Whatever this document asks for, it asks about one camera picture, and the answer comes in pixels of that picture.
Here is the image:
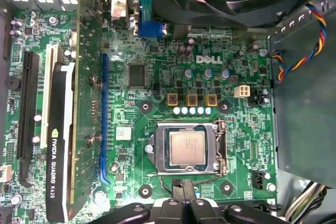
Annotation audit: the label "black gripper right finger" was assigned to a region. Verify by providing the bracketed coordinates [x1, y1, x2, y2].
[184, 179, 286, 224]

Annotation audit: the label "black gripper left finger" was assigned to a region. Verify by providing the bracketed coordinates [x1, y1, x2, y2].
[91, 179, 187, 224]

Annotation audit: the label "metal socket cover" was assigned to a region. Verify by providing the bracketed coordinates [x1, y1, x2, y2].
[152, 121, 229, 176]

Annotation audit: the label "silver-topped CPU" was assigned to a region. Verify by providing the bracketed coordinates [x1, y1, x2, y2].
[167, 129, 207, 167]

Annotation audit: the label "green Dell motherboard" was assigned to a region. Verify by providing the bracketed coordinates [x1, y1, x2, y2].
[0, 8, 279, 224]

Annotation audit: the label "white barcode sticker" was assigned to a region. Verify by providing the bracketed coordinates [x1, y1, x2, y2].
[115, 126, 132, 141]

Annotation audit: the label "black Nvidia graphics card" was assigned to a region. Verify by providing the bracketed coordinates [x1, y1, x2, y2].
[46, 8, 104, 223]

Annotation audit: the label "blue expansion slot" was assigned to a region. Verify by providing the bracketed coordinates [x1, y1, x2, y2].
[99, 52, 110, 185]

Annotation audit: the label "cream four-pin power connector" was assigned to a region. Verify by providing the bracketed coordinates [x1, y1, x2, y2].
[234, 84, 250, 99]

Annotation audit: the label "grey power supply unit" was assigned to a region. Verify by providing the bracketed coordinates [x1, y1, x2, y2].
[267, 8, 336, 190]

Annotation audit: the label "black square chip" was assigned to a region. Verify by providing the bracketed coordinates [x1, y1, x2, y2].
[127, 63, 147, 88]

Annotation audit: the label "white expansion slot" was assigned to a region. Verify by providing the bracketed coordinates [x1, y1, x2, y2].
[39, 43, 60, 149]

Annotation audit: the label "black expansion slot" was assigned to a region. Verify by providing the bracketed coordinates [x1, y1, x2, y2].
[17, 50, 40, 188]

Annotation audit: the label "blue VGA port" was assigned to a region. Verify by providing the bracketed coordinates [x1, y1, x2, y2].
[136, 0, 167, 38]

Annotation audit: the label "yellow and black power cables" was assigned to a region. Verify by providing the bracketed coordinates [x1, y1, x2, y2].
[285, 182, 329, 222]

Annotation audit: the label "multicoloured fan wire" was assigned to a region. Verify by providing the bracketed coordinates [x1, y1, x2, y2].
[267, 1, 329, 84]

